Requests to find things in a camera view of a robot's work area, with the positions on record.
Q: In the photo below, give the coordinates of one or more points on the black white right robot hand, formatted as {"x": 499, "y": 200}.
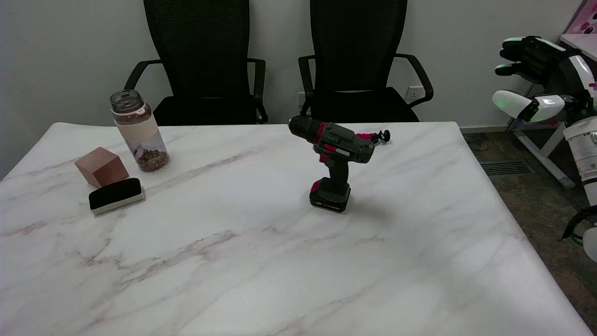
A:
{"x": 545, "y": 108}

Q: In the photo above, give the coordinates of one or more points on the dark green red power screwdriver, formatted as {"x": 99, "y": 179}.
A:
{"x": 343, "y": 144}

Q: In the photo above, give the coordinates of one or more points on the white desk with cartoon panel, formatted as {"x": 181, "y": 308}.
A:
{"x": 543, "y": 156}

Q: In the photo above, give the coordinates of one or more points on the metal floor vent grille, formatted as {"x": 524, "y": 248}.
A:
{"x": 505, "y": 168}

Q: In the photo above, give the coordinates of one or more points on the pink cartoon poster board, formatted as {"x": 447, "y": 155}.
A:
{"x": 586, "y": 18}

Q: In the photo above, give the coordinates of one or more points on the small red black tripod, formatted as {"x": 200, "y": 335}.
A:
{"x": 377, "y": 136}

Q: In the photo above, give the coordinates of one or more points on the black mesh office chair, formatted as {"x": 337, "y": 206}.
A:
{"x": 200, "y": 56}
{"x": 357, "y": 56}

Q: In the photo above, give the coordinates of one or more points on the clear bottle with brown beans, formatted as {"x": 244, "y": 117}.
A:
{"x": 142, "y": 135}

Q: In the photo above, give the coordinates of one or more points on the black white board eraser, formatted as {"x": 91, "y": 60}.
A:
{"x": 115, "y": 193}

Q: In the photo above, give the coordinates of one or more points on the brown wooden cube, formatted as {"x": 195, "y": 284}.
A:
{"x": 101, "y": 167}

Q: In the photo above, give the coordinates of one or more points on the white wall power socket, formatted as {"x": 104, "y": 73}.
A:
{"x": 301, "y": 98}
{"x": 414, "y": 93}

